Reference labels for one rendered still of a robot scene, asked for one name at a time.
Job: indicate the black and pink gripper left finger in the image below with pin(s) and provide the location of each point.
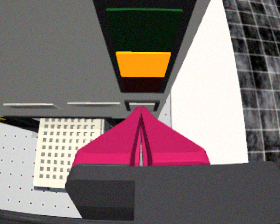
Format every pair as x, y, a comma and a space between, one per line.
119, 145

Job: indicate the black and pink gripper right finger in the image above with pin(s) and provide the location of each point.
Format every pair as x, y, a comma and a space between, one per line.
167, 147

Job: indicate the cream well plate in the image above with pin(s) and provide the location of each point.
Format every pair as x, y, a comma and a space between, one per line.
53, 171

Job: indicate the grey perforated base plate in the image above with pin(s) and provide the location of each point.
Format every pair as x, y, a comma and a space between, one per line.
17, 164

